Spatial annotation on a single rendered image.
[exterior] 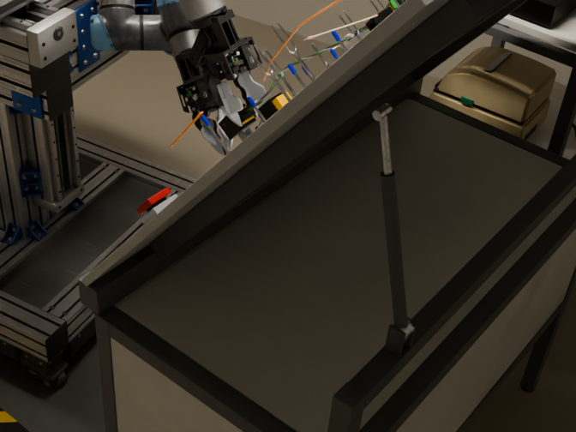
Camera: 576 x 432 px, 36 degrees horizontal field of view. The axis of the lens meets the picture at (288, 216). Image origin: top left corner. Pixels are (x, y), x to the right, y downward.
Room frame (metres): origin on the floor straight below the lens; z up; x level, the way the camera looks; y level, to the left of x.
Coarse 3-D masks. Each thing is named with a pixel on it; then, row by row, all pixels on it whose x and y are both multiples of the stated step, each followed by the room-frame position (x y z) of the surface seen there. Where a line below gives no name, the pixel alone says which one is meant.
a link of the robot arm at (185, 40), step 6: (192, 30) 1.61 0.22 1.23; (198, 30) 1.62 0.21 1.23; (174, 36) 1.61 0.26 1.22; (180, 36) 1.60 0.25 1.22; (186, 36) 1.60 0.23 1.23; (192, 36) 1.60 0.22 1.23; (174, 42) 1.60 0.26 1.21; (180, 42) 1.59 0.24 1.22; (186, 42) 1.59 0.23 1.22; (192, 42) 1.59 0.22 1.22; (174, 48) 1.60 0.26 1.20; (180, 48) 1.59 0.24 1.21; (186, 48) 1.58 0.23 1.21; (174, 54) 1.59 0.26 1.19; (180, 54) 1.59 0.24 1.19
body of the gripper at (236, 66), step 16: (224, 16) 1.42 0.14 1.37; (208, 32) 1.44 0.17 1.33; (224, 32) 1.40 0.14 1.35; (208, 48) 1.44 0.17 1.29; (224, 48) 1.41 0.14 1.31; (240, 48) 1.42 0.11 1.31; (208, 64) 1.42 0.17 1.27; (224, 64) 1.40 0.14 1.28; (240, 64) 1.41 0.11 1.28; (256, 64) 1.42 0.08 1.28
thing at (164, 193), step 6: (162, 192) 1.22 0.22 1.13; (168, 192) 1.22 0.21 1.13; (150, 198) 1.20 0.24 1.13; (156, 198) 1.20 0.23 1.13; (162, 198) 1.21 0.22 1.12; (144, 204) 1.20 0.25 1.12; (150, 204) 1.19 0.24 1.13; (156, 204) 1.20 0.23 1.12; (138, 210) 1.20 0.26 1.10; (144, 210) 1.20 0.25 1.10; (150, 210) 1.20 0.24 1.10
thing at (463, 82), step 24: (480, 48) 2.43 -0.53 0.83; (456, 72) 2.27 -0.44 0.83; (480, 72) 2.24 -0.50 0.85; (504, 72) 2.26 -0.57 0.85; (528, 72) 2.28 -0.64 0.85; (552, 72) 2.30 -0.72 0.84; (432, 96) 2.29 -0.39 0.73; (456, 96) 2.25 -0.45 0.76; (480, 96) 2.22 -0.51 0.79; (504, 96) 2.18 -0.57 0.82; (528, 96) 2.15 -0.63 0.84; (480, 120) 2.21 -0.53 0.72; (504, 120) 2.18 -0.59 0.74; (528, 120) 2.18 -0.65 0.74
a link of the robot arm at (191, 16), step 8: (184, 0) 1.43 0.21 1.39; (192, 0) 1.43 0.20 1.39; (200, 0) 1.43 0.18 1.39; (208, 0) 1.43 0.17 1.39; (216, 0) 1.44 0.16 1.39; (224, 0) 1.46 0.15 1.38; (184, 8) 1.43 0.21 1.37; (192, 8) 1.42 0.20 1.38; (200, 8) 1.42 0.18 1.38; (208, 8) 1.42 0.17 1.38; (216, 8) 1.43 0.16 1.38; (192, 16) 1.42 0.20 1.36; (200, 16) 1.42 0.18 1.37; (208, 16) 1.42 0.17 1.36
